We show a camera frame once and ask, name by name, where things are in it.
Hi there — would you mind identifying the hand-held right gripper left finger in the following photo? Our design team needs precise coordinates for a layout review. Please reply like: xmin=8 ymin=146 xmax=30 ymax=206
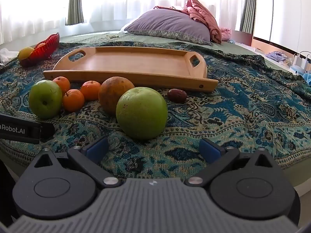
xmin=28 ymin=136 xmax=122 ymax=189

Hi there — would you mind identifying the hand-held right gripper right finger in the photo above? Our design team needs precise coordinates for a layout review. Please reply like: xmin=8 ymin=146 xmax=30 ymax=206
xmin=184 ymin=138 xmax=283 ymax=187

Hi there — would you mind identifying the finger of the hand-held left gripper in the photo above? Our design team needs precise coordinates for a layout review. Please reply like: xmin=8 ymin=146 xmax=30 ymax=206
xmin=39 ymin=121 xmax=55 ymax=139

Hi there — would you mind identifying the small green apple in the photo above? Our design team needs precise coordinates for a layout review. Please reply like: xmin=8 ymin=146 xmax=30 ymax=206
xmin=28 ymin=80 xmax=63 ymax=120

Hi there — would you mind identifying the small orange tangerine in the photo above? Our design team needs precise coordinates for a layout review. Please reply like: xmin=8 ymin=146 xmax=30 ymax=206
xmin=52 ymin=76 xmax=71 ymax=95
xmin=62 ymin=89 xmax=85 ymax=113
xmin=80 ymin=81 xmax=101 ymax=101

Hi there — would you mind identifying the large green apple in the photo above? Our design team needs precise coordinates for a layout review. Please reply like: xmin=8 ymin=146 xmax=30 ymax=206
xmin=116 ymin=87 xmax=169 ymax=140

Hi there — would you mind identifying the brownish orange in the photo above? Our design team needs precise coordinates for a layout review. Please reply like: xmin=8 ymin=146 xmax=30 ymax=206
xmin=98 ymin=76 xmax=135 ymax=116

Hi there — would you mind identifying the dark red date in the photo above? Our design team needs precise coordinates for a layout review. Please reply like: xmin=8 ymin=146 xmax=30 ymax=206
xmin=167 ymin=89 xmax=187 ymax=103

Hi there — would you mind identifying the wooden tray with handles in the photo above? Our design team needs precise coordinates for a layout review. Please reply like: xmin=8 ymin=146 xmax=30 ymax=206
xmin=43 ymin=46 xmax=219 ymax=93

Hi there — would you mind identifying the blue paisley blanket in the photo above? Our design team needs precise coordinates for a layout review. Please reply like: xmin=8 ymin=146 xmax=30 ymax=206
xmin=0 ymin=41 xmax=311 ymax=182

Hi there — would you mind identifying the white plastic bag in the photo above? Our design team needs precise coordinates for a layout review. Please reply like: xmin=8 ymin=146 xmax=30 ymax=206
xmin=0 ymin=48 xmax=19 ymax=65

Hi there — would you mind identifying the yellow fruit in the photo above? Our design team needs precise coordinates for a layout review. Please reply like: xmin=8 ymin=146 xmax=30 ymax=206
xmin=18 ymin=47 xmax=35 ymax=61

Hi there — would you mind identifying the red glass bowl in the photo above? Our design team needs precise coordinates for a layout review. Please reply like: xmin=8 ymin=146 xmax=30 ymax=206
xmin=19 ymin=32 xmax=60 ymax=68

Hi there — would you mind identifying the pile of light clothes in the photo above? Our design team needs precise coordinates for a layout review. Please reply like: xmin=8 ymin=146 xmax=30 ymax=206
xmin=266 ymin=50 xmax=289 ymax=63

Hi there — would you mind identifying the white paper bag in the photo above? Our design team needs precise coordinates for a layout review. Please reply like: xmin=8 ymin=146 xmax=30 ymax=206
xmin=292 ymin=51 xmax=311 ymax=75

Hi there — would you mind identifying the grey-green curtain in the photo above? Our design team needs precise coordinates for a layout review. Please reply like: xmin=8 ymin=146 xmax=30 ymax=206
xmin=65 ymin=0 xmax=84 ymax=26
xmin=240 ymin=0 xmax=257 ymax=35

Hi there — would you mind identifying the purple pillow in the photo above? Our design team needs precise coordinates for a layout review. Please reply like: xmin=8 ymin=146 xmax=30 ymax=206
xmin=124 ymin=8 xmax=212 ymax=46

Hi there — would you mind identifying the pink blanket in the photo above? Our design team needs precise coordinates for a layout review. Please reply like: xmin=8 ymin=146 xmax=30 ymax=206
xmin=154 ymin=0 xmax=232 ymax=44

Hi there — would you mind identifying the white sheer curtain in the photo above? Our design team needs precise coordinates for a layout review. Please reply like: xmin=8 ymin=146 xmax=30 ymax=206
xmin=0 ymin=0 xmax=246 ymax=45

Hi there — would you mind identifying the white wardrobe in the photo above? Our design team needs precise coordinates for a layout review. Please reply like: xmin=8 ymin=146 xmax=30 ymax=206
xmin=253 ymin=0 xmax=311 ymax=52

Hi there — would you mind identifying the wooden bed frame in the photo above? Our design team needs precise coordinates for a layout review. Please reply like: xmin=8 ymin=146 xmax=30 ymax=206
xmin=234 ymin=30 xmax=253 ymax=47

